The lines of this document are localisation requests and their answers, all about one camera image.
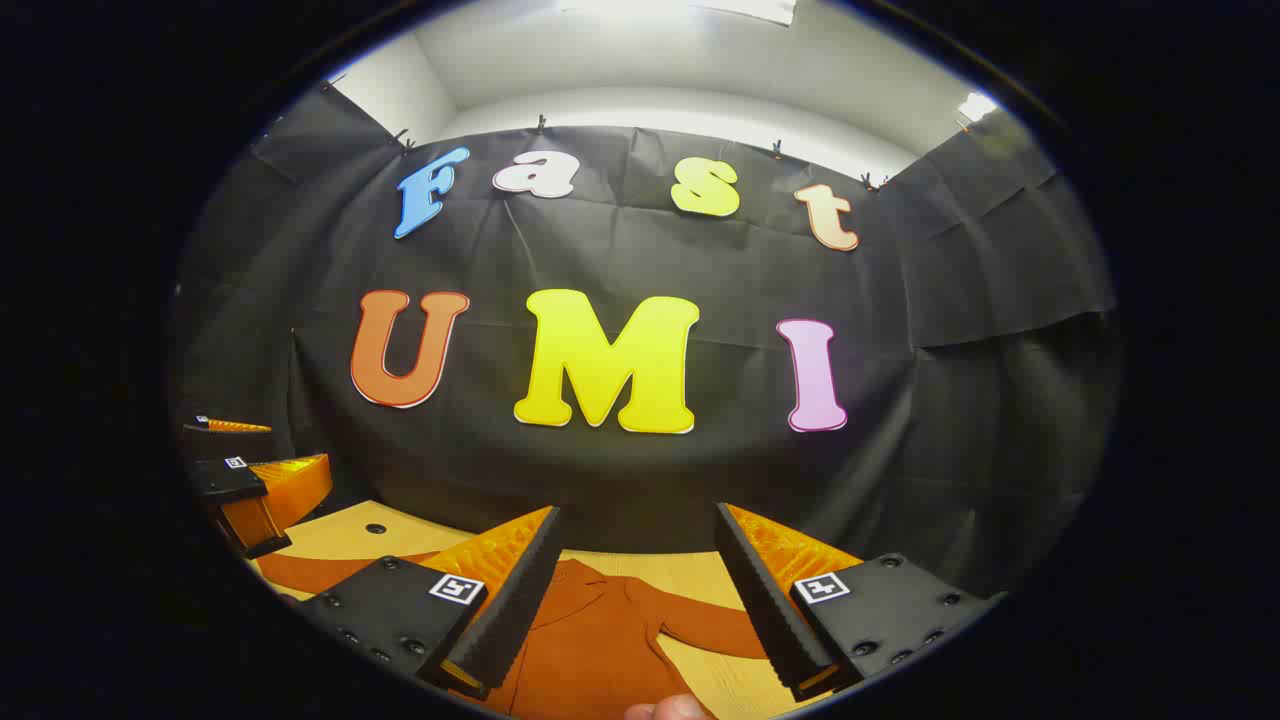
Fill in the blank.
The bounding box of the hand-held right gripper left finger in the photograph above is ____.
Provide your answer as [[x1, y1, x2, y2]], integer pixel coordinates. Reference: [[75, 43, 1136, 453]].
[[298, 505, 563, 701]]

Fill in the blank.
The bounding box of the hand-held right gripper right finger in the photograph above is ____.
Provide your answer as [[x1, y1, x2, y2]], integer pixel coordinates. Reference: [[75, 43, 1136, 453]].
[[714, 502, 1006, 703]]

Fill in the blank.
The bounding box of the rust orange garment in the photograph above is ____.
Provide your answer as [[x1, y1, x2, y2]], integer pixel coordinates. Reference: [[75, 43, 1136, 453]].
[[255, 548, 771, 720]]

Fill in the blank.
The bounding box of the black backdrop cloth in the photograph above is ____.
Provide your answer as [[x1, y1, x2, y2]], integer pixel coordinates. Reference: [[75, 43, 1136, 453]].
[[165, 85, 1119, 601]]

